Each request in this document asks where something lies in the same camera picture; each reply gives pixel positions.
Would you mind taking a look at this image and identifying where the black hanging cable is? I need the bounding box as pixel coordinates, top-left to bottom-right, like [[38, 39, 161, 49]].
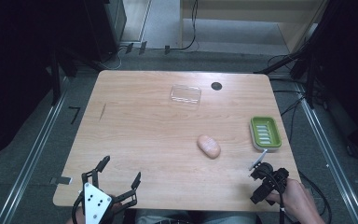
[[169, 0, 200, 51]]

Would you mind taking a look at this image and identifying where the metal floor rail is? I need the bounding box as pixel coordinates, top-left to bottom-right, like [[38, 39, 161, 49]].
[[0, 77, 70, 224], [295, 82, 358, 224]]

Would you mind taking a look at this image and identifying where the light wooden shelf unit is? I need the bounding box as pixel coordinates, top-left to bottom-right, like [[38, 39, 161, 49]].
[[179, 0, 329, 54]]

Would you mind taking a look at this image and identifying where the person's right hand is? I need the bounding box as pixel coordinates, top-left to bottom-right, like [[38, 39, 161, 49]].
[[265, 177, 313, 224]]

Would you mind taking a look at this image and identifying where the black tape corner mark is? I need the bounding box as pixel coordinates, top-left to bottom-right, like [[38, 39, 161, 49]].
[[68, 105, 82, 125]]

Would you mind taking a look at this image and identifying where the clear plastic container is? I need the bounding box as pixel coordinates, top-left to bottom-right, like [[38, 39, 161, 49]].
[[168, 84, 202, 107]]

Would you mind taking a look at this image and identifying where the grey tape strip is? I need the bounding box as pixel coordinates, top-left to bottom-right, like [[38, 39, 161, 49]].
[[49, 175, 73, 186]]

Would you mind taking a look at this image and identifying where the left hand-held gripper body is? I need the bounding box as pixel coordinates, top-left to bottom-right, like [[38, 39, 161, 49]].
[[72, 169, 138, 224]]

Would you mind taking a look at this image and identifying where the person's left hand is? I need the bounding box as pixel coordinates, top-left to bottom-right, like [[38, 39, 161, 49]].
[[65, 194, 129, 224]]

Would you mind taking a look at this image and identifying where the white floor cable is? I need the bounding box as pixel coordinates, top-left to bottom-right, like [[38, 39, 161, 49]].
[[98, 46, 131, 71]]

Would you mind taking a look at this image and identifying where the black tripod stand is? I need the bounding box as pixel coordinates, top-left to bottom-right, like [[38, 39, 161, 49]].
[[254, 18, 334, 110], [45, 46, 106, 106]]

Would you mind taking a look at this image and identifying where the thin black floor cable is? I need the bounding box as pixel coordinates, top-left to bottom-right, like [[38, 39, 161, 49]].
[[272, 89, 306, 145]]

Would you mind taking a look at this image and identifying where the green soap dish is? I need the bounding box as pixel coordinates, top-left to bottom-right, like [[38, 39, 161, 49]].
[[249, 116, 282, 153]]

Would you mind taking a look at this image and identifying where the black cabinet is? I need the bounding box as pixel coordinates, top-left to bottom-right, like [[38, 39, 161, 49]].
[[83, 0, 128, 63]]

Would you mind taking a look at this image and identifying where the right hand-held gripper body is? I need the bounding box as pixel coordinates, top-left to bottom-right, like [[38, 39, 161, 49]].
[[248, 148, 291, 200]]

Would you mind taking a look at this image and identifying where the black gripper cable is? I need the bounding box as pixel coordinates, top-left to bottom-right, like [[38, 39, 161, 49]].
[[260, 169, 287, 224]]

